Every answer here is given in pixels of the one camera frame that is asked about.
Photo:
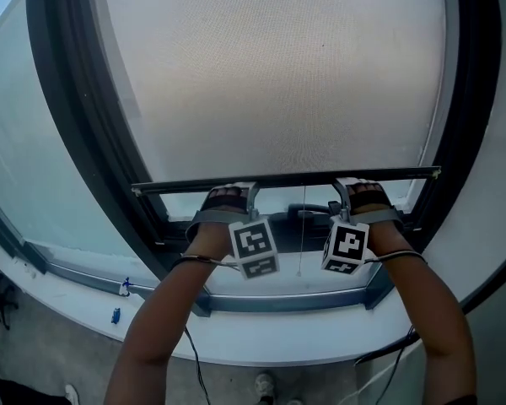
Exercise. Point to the person's black shirt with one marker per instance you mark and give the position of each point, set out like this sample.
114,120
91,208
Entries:
447,400

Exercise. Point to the black office chair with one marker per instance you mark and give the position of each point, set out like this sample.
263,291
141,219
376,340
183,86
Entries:
2,302

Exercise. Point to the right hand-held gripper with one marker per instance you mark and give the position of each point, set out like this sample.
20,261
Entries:
346,247

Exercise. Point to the small blue item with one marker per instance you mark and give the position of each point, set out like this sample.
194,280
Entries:
116,315

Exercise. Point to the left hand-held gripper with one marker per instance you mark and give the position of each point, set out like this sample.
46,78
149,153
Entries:
253,247

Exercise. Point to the person's left hand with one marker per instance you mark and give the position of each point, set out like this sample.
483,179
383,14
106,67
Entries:
227,191

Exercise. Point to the person's right forearm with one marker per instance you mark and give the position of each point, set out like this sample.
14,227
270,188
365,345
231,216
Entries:
430,319

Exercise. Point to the person's right hand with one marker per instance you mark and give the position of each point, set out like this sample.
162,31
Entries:
362,190

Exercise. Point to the clear low glass pane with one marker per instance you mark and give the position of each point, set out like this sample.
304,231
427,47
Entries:
312,285

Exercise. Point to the person's white shoe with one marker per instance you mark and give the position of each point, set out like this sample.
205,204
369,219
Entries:
294,401
265,384

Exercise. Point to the black aluminium window frame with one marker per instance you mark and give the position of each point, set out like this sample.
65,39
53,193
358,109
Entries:
80,120

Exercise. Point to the white and blue spray bottle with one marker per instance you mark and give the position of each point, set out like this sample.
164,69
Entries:
125,287

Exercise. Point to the person's left forearm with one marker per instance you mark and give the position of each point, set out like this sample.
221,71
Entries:
164,331

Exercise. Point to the large frosted glass pane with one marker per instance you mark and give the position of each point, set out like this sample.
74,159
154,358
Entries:
25,142

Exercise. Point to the frosted hinged window sash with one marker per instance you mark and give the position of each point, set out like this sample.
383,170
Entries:
181,205

